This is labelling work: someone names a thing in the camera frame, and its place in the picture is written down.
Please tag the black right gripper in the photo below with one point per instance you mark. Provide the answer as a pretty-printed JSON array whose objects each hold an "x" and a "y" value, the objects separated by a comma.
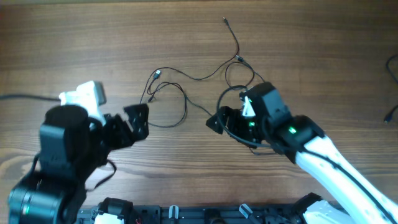
[{"x": 224, "y": 112}]

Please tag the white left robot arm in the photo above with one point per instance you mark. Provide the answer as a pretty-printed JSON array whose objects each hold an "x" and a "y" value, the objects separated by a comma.
[{"x": 73, "y": 145}]

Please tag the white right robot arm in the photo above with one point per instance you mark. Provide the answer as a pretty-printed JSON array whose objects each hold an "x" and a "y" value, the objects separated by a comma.
[{"x": 266, "y": 121}]

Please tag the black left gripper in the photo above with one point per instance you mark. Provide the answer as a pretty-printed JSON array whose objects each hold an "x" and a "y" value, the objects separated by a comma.
[{"x": 141, "y": 125}]

